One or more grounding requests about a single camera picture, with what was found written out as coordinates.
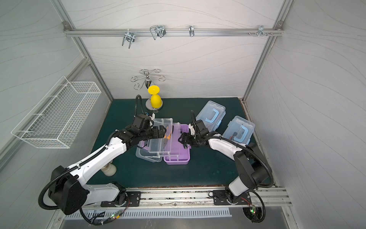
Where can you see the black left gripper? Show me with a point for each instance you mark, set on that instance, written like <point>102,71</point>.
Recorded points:
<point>161,131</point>

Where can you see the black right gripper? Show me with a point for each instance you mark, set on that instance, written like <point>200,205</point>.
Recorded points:
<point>185,138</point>

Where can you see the purple toolbox clear lid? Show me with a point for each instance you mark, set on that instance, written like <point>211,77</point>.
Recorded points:
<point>170,151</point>

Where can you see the small blue toolbox clear lid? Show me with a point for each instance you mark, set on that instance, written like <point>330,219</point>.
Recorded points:
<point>212,115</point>

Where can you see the large blue toolbox clear lid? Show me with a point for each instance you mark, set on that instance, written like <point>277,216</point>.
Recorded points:
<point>239,130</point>

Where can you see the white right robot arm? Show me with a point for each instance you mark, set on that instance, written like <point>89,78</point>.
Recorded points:
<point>252,168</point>

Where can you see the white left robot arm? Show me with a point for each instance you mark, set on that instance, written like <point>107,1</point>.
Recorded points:
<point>68,190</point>

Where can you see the orange black pliers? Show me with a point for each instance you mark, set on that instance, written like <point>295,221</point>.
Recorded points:
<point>168,133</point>

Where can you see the yellow plastic goblet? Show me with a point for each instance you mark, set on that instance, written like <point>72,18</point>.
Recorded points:
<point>155,99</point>

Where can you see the silver hook stand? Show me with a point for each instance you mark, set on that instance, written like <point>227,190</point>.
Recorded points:
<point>146,78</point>

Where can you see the metal double hook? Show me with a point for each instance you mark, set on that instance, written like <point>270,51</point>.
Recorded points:
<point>157,31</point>

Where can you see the small metal hook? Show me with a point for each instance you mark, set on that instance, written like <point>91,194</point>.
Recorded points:
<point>191,30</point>

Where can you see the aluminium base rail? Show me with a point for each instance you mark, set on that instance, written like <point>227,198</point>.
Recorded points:
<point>203,197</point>

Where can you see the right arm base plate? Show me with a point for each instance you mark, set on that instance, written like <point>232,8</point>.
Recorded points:
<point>224,197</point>

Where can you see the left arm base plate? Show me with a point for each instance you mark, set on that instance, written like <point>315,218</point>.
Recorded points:
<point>131,198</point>

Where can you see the white wire basket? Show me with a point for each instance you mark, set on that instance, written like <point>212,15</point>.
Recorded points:
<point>55,121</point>

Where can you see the metal bracket hook right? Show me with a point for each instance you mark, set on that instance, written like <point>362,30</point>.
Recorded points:
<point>261,31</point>

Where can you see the aluminium cross rail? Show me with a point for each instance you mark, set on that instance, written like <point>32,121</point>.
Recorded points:
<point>169,32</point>

